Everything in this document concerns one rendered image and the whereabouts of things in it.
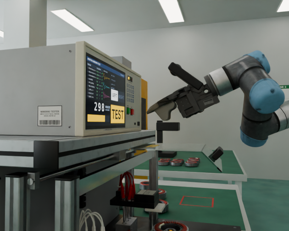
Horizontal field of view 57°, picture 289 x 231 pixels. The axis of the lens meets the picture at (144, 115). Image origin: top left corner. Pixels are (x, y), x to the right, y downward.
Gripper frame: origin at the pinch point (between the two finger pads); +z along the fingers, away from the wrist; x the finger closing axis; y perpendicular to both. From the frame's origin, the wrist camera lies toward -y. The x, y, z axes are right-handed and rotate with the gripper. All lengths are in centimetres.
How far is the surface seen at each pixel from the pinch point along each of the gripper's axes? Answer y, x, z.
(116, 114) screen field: -1.3, -9.9, 7.2
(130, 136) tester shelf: 5.5, -5.8, 7.3
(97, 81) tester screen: -8.0, -22.2, 4.1
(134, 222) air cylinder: 30.5, 4.5, 21.2
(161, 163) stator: 25, 161, 45
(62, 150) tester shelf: 6.0, -40.9, 7.6
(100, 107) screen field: -2.6, -20.1, 6.6
